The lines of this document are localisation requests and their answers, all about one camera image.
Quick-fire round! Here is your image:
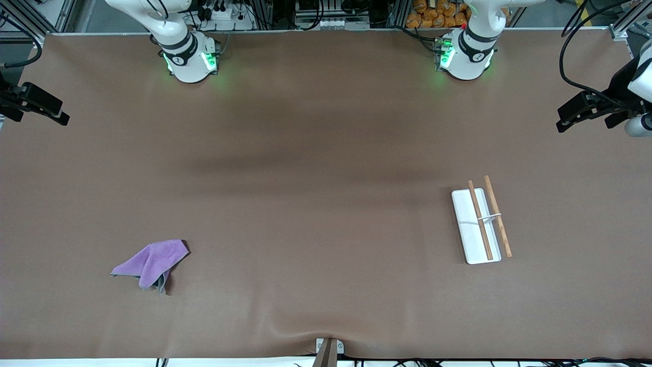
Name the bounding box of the purple cloth towel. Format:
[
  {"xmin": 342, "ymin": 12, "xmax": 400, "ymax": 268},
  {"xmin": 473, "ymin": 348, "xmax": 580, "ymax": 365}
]
[{"xmin": 110, "ymin": 239, "xmax": 191, "ymax": 295}]

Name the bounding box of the white rack with wooden bars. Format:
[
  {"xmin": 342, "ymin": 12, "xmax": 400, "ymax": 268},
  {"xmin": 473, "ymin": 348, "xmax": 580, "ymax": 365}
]
[{"xmin": 451, "ymin": 175, "xmax": 513, "ymax": 265}]

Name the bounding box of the pile of orange packets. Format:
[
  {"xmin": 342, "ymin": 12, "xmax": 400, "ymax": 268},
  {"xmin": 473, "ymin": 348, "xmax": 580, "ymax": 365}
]
[{"xmin": 405, "ymin": 0, "xmax": 510, "ymax": 29}]

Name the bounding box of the white power strip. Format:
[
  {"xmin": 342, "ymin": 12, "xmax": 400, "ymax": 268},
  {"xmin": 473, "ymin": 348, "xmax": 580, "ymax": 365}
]
[{"xmin": 196, "ymin": 4, "xmax": 255, "ymax": 31}]

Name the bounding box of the brown table cover mat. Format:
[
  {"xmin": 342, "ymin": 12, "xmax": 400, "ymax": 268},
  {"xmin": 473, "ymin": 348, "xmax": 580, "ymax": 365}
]
[{"xmin": 0, "ymin": 28, "xmax": 652, "ymax": 360}]

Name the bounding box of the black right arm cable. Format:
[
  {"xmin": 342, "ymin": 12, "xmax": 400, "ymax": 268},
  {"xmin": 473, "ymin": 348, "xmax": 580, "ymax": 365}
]
[{"xmin": 0, "ymin": 13, "xmax": 43, "ymax": 69}]

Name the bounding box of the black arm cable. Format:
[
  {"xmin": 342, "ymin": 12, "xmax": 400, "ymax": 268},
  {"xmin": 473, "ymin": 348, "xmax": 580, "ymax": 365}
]
[
  {"xmin": 0, "ymin": 13, "xmax": 43, "ymax": 69},
  {"xmin": 559, "ymin": 0, "xmax": 635, "ymax": 109}
]

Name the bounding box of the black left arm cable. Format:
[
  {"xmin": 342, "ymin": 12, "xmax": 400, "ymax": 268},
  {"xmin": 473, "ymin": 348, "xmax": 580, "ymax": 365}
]
[{"xmin": 559, "ymin": 0, "xmax": 635, "ymax": 109}]

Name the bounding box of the aluminium frame post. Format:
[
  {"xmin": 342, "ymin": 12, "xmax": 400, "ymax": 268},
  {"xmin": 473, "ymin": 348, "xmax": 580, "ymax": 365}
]
[
  {"xmin": 609, "ymin": 0, "xmax": 652, "ymax": 41},
  {"xmin": 0, "ymin": 0, "xmax": 77, "ymax": 41}
]

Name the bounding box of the grey metal bracket with pole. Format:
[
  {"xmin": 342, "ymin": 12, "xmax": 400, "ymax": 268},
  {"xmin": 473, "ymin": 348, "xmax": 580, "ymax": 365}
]
[{"xmin": 312, "ymin": 337, "xmax": 345, "ymax": 367}]

